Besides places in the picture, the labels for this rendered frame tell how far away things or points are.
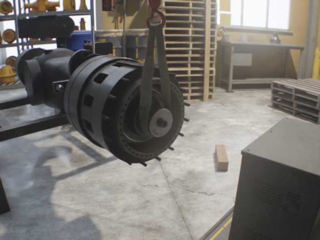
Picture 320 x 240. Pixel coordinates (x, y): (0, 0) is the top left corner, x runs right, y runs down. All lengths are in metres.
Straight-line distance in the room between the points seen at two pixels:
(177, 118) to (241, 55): 4.63
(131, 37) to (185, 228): 3.35
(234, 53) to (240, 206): 4.92
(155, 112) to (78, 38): 2.90
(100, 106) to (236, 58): 4.89
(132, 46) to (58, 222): 3.20
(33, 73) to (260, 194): 2.00
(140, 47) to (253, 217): 3.67
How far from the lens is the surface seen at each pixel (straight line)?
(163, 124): 1.24
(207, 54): 4.78
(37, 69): 2.41
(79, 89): 1.42
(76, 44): 3.96
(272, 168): 1.00
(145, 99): 1.18
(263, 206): 1.09
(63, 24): 3.70
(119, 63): 1.38
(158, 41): 1.15
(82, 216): 2.03
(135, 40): 4.42
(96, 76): 1.39
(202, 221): 1.94
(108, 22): 5.80
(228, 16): 6.59
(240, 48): 5.89
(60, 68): 2.06
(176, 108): 1.41
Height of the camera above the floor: 1.27
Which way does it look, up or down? 19 degrees down
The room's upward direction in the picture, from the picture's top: straight up
